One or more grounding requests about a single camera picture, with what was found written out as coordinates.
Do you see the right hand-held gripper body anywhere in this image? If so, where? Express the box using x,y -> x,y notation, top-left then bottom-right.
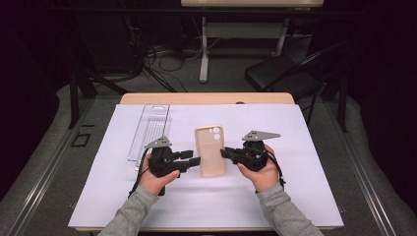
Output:
233,130 -> 282,173

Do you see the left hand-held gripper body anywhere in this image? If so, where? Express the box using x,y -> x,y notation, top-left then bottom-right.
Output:
144,136 -> 185,197

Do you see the beige phone case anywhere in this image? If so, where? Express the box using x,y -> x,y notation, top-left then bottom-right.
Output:
194,124 -> 228,178

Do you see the clear plastic packaging tray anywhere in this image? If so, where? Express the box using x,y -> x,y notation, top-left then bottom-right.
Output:
127,103 -> 172,171

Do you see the person's left hand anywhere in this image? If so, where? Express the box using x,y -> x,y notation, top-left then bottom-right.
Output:
137,153 -> 181,197

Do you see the person's right hand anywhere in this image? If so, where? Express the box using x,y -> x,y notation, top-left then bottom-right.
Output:
236,145 -> 281,194

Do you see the white table cover sheet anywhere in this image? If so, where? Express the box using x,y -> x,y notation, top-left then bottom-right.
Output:
68,103 -> 344,229

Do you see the black folding chair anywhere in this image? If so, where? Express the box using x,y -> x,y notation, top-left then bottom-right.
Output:
244,38 -> 350,128

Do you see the white-legged desk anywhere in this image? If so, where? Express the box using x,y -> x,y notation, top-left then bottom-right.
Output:
180,0 -> 325,84

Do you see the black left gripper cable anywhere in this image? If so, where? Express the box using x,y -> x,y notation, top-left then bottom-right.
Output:
128,147 -> 150,199

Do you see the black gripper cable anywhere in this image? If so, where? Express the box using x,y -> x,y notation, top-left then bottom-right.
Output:
267,150 -> 287,190
128,147 -> 150,199

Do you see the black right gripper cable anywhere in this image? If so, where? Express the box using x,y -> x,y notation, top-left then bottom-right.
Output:
267,150 -> 287,190

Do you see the tangle of floor cables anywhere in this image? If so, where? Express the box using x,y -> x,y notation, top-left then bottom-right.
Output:
129,16 -> 224,93

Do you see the metal floor rail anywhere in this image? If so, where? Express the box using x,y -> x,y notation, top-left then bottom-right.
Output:
323,101 -> 398,236
5,97 -> 96,236

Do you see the black metal stand frame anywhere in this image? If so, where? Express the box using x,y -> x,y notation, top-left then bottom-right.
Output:
67,63 -> 130,130

